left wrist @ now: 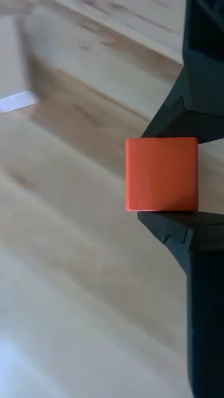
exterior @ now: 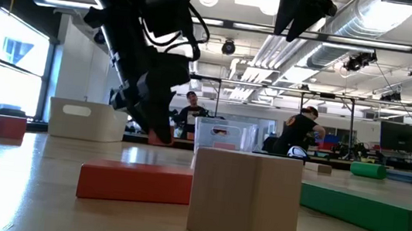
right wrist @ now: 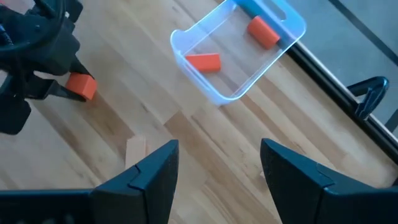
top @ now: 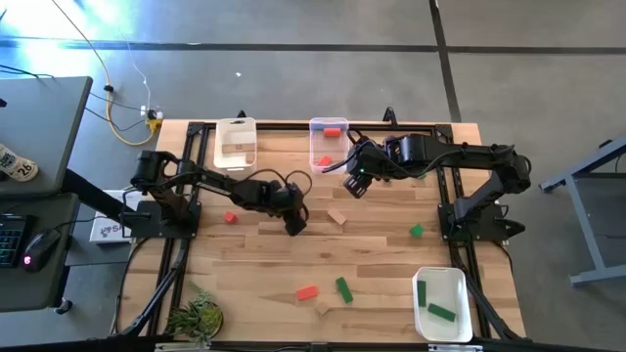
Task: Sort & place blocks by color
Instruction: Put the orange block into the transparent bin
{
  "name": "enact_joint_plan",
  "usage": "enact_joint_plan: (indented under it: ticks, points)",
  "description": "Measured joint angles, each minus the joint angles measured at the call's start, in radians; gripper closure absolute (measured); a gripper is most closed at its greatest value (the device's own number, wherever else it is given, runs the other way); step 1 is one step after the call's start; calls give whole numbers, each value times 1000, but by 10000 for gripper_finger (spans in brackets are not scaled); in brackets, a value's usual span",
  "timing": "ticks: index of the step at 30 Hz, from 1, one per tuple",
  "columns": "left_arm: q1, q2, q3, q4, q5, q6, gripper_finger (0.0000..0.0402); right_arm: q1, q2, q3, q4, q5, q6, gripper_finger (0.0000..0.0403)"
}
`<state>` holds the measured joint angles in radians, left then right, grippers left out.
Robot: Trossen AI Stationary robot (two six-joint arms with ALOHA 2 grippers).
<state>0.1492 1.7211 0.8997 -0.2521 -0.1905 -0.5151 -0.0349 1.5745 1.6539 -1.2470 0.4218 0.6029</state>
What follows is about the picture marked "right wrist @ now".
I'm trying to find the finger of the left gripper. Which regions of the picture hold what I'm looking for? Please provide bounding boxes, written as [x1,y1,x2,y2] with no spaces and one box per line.
[27,76,87,103]
[68,57,95,79]

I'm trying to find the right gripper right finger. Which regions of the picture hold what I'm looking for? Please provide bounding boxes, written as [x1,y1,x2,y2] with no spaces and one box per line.
[260,138,398,224]

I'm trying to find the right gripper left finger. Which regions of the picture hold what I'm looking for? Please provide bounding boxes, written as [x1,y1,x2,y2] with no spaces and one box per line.
[90,139,180,224]

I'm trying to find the red wooden cube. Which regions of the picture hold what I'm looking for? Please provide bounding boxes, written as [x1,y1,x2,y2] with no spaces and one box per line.
[65,72,98,101]

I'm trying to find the short red wooden block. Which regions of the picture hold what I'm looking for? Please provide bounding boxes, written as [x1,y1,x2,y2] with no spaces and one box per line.
[185,53,222,74]

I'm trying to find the natural wood plank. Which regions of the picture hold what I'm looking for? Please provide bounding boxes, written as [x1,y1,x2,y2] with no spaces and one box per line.
[124,134,147,170]

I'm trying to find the black glossy table clamp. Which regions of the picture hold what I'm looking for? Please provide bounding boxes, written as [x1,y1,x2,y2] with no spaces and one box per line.
[346,76,391,121]

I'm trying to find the clear plastic bin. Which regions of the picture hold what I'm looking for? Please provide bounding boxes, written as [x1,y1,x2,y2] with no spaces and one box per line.
[170,0,307,106]

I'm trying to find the red wooden cylinder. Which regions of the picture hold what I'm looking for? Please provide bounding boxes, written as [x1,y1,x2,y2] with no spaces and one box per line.
[247,16,281,50]

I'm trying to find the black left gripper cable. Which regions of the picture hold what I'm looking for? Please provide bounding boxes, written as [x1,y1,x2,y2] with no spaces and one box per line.
[0,0,68,63]

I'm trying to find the black aluminium table frame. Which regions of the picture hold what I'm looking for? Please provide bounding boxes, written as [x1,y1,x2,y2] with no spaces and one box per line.
[284,42,398,165]

